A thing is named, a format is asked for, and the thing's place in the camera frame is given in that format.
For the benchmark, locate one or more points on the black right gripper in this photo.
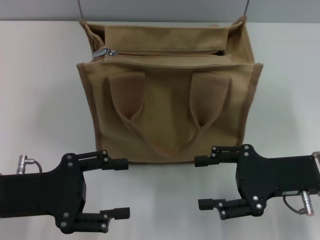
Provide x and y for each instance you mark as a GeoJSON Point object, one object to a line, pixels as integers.
{"type": "Point", "coordinates": [277, 177]}

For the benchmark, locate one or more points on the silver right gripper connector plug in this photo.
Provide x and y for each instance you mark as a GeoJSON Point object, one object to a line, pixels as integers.
{"type": "Point", "coordinates": [307, 203]}

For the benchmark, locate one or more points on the khaki canvas food bag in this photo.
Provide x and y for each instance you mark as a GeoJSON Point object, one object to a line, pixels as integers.
{"type": "Point", "coordinates": [170, 125]}

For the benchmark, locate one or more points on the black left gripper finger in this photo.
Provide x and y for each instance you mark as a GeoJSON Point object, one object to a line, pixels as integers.
{"type": "Point", "coordinates": [117, 163]}

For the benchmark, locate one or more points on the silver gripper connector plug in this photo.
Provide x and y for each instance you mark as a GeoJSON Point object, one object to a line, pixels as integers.
{"type": "Point", "coordinates": [307, 203]}
{"type": "Point", "coordinates": [21, 163]}

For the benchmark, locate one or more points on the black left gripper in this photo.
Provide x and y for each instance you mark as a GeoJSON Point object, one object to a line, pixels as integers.
{"type": "Point", "coordinates": [42, 195]}

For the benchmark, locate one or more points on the silver zipper pull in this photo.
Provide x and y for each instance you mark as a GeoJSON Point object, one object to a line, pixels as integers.
{"type": "Point", "coordinates": [101, 53]}

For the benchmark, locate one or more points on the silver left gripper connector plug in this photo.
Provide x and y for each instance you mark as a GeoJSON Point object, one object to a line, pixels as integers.
{"type": "Point", "coordinates": [21, 163]}

